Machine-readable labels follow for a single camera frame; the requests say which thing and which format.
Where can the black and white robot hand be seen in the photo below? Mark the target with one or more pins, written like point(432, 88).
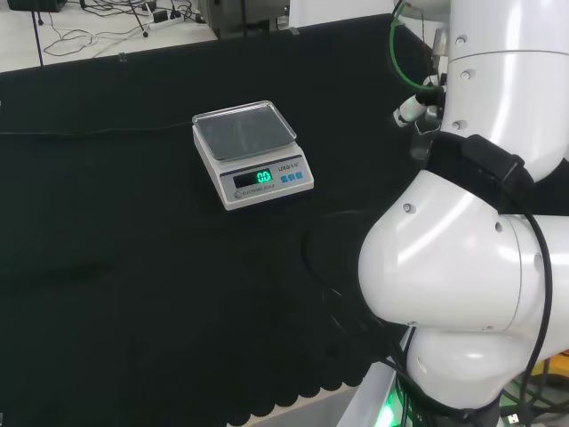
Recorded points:
point(411, 109)

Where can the small clear glass beaker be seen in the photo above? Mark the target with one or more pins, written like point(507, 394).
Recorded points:
point(421, 147)

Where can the clear cloth clip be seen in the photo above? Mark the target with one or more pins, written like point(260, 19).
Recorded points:
point(293, 31)
point(122, 57)

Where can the white electronic balance steel pan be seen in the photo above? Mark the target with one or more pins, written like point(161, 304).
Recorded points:
point(262, 195)

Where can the grey equipment box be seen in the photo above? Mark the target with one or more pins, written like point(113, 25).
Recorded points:
point(244, 15)

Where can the white power strip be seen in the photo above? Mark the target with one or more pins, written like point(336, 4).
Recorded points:
point(166, 20)

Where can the silver usb plug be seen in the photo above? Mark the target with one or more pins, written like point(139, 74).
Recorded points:
point(513, 418)

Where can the black scalloped bench cloth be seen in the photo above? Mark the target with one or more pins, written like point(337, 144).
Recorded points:
point(133, 289)

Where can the black tripod leg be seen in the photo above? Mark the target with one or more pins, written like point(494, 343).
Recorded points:
point(37, 35)

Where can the black box on floor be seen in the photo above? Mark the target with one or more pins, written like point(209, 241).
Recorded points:
point(37, 4)

